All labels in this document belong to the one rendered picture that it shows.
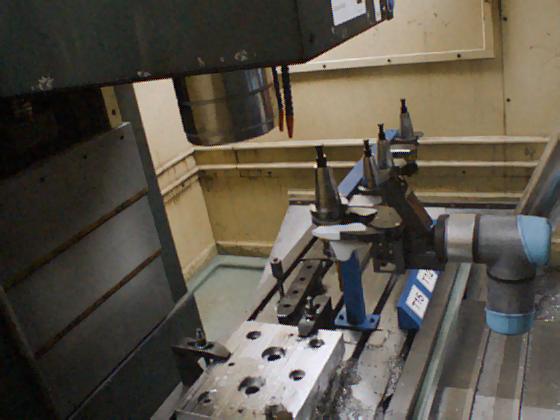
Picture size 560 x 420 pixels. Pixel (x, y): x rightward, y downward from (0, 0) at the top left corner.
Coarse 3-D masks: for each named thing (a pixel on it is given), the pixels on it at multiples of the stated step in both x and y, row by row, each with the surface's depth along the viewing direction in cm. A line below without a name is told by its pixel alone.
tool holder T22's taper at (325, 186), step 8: (320, 168) 89; (328, 168) 90; (320, 176) 90; (328, 176) 90; (320, 184) 90; (328, 184) 90; (320, 192) 91; (328, 192) 90; (336, 192) 91; (320, 200) 91; (328, 200) 91; (336, 200) 91; (320, 208) 92; (328, 208) 91
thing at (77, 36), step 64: (0, 0) 86; (64, 0) 81; (128, 0) 77; (192, 0) 73; (256, 0) 70; (320, 0) 74; (384, 0) 101; (0, 64) 93; (64, 64) 87; (128, 64) 82; (192, 64) 77; (256, 64) 74
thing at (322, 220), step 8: (344, 200) 93; (312, 208) 93; (336, 208) 91; (344, 208) 92; (312, 216) 94; (320, 216) 91; (328, 216) 91; (336, 216) 91; (344, 216) 93; (320, 224) 92; (328, 224) 91; (336, 224) 91
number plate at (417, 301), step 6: (414, 288) 132; (414, 294) 131; (420, 294) 132; (408, 300) 128; (414, 300) 129; (420, 300) 131; (426, 300) 132; (414, 306) 128; (420, 306) 129; (414, 312) 127; (420, 312) 128; (420, 318) 127
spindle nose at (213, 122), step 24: (240, 72) 83; (264, 72) 87; (192, 96) 85; (216, 96) 84; (240, 96) 85; (264, 96) 87; (192, 120) 87; (216, 120) 86; (240, 120) 86; (264, 120) 88; (192, 144) 91; (216, 144) 88
